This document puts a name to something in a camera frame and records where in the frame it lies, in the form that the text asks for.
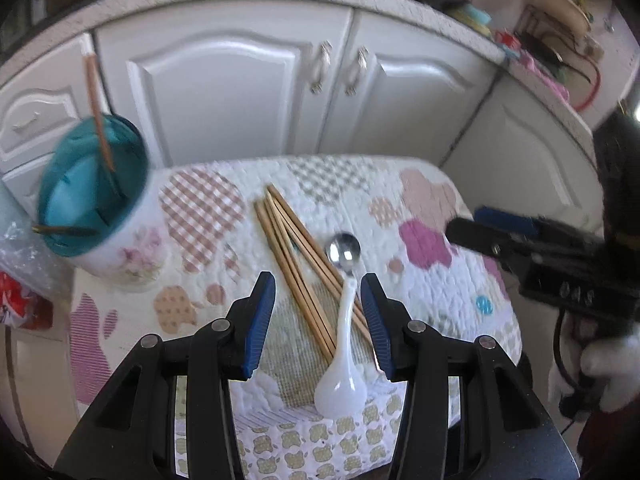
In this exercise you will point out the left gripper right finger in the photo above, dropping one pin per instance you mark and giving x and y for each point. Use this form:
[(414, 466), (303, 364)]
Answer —
[(468, 411)]

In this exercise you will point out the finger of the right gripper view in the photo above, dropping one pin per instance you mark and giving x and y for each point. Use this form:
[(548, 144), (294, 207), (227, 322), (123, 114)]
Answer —
[(496, 233)]

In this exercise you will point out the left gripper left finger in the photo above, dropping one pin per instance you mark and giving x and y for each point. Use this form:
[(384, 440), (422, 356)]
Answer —
[(128, 431)]

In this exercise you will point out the white ceramic spoon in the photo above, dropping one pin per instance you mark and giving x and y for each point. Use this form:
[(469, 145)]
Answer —
[(341, 391)]

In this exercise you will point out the metal spoon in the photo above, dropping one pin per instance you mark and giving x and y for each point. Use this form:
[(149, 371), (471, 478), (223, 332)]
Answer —
[(344, 251)]

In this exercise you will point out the wooden handled fork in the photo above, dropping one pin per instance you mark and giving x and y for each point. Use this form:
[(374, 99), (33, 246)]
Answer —
[(91, 73)]

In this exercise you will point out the right gloved hand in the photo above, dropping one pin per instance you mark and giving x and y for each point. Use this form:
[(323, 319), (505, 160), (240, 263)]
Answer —
[(611, 362)]

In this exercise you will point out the patchwork quilted mat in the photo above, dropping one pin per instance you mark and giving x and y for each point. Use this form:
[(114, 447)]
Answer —
[(396, 207)]

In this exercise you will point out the red plastic bag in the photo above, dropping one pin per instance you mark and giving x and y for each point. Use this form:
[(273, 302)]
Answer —
[(22, 308)]

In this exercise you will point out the white cabinet door right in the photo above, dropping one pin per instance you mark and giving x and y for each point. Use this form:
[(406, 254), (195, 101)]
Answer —
[(402, 91)]

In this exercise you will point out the white cabinet door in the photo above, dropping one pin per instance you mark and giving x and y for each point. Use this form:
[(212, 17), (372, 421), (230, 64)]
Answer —
[(225, 79), (402, 91)]

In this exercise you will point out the dish rack with plates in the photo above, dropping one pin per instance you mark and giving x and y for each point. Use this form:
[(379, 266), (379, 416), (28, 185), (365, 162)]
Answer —
[(554, 32)]

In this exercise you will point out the teal rimmed utensil holder cup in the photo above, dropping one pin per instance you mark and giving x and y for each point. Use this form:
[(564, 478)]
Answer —
[(132, 247)]

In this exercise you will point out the white cabinet door left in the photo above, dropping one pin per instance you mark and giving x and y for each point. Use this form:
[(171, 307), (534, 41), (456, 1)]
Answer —
[(225, 79)]

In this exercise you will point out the white upper drawer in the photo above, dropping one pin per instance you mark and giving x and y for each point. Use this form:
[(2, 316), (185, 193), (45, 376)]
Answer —
[(43, 101)]

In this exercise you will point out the wooden utensil handle in cup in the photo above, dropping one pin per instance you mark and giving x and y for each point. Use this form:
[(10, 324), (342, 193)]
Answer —
[(78, 231)]

